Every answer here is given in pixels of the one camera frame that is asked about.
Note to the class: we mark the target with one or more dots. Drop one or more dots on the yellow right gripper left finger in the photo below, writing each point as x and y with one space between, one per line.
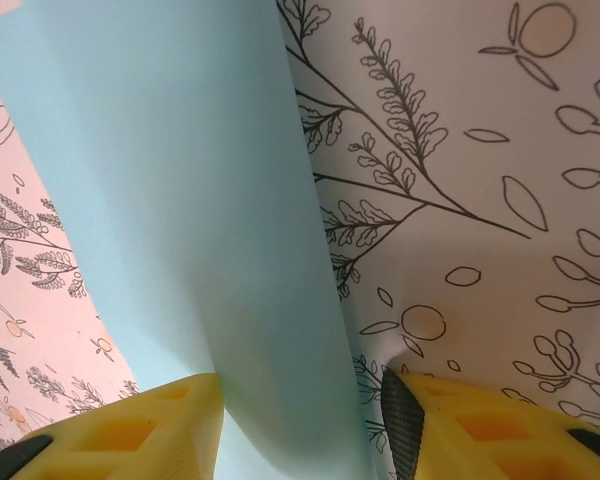
130 440

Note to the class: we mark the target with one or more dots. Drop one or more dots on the light blue cloth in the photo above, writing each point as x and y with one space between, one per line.
180 200

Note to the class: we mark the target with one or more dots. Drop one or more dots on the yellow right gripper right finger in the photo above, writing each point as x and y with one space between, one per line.
480 435

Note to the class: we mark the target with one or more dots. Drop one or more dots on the floral printed table cover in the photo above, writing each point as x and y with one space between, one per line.
480 200

